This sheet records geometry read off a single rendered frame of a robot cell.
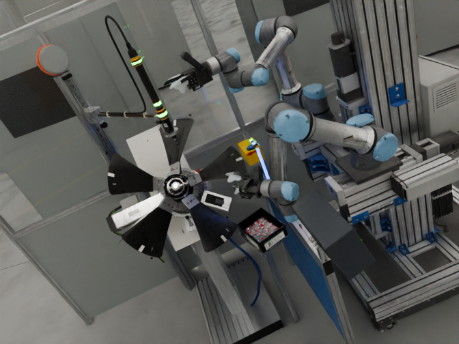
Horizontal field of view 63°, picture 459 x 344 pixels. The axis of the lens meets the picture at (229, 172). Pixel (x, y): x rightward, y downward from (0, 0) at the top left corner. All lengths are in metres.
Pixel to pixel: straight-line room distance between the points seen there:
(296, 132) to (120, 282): 2.13
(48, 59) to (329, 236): 1.67
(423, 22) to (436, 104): 3.33
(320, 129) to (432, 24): 4.03
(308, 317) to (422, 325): 0.64
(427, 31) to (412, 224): 3.32
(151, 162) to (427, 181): 1.39
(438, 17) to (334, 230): 4.38
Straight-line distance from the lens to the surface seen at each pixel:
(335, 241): 1.22
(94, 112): 2.20
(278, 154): 1.59
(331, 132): 1.48
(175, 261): 2.87
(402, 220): 2.39
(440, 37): 5.47
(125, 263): 3.02
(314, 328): 2.54
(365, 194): 1.87
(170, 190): 1.82
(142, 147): 2.19
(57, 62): 2.26
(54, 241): 2.90
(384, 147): 1.60
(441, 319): 2.52
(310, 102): 2.14
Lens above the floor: 2.10
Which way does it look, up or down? 30 degrees down
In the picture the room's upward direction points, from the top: 23 degrees counter-clockwise
